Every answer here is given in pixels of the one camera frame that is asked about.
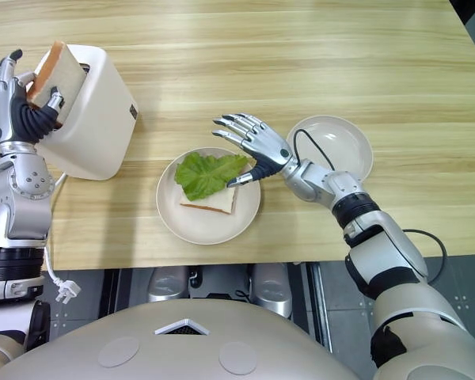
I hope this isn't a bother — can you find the green lettuce leaf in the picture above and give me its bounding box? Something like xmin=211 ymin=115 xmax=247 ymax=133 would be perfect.
xmin=175 ymin=152 xmax=249 ymax=202

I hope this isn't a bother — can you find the bread slice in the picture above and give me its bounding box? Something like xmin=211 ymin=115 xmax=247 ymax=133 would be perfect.
xmin=25 ymin=40 xmax=89 ymax=128
xmin=179 ymin=170 xmax=253 ymax=216

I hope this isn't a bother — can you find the white cord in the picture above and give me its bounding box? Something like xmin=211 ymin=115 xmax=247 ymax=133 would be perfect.
xmin=44 ymin=173 xmax=82 ymax=305

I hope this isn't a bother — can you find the robot body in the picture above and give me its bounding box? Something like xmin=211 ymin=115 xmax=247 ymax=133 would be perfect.
xmin=0 ymin=298 xmax=366 ymax=380

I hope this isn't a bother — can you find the black cable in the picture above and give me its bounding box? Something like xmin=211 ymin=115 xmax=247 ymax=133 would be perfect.
xmin=292 ymin=127 xmax=337 ymax=172
xmin=401 ymin=228 xmax=447 ymax=284

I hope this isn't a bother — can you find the cream toaster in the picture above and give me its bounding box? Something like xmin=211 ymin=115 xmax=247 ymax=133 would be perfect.
xmin=33 ymin=44 xmax=140 ymax=181

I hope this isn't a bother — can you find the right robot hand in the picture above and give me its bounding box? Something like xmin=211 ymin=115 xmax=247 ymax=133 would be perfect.
xmin=211 ymin=112 xmax=295 ymax=188

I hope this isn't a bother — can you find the cream plate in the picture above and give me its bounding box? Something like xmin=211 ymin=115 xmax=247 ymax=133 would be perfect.
xmin=155 ymin=147 xmax=261 ymax=245
xmin=286 ymin=114 xmax=374 ymax=184

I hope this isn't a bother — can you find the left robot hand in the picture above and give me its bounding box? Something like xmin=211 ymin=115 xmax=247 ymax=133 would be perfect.
xmin=0 ymin=48 xmax=66 ymax=145

